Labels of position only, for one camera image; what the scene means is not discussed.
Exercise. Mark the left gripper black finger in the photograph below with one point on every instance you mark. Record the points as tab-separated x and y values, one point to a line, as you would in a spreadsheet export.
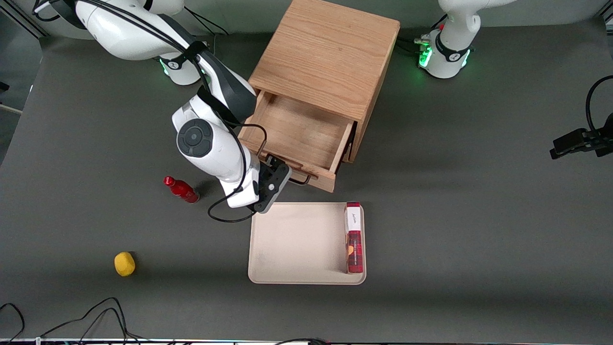
570	150
574	136

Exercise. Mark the wooden drawer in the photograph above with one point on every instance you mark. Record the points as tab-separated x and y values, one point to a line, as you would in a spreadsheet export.
301	132

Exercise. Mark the dark metal frame rail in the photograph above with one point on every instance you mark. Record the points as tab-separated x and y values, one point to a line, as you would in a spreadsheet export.
24	24

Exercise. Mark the wooden drawer cabinet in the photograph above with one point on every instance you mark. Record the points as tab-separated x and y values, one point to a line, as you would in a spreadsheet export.
330	52

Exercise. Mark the red bottle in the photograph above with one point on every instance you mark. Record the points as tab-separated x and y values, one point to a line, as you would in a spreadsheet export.
183	190

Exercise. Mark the red white cookie box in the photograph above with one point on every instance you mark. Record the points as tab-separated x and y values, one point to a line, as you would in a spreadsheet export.
354	244

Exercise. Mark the beige plastic tray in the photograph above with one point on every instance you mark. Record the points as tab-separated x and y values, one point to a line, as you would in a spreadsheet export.
297	242

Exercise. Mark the yellow lemon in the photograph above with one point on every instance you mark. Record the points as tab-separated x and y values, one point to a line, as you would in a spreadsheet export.
124	264

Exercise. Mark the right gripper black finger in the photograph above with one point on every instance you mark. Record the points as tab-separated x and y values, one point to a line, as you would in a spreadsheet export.
270	160
281	163

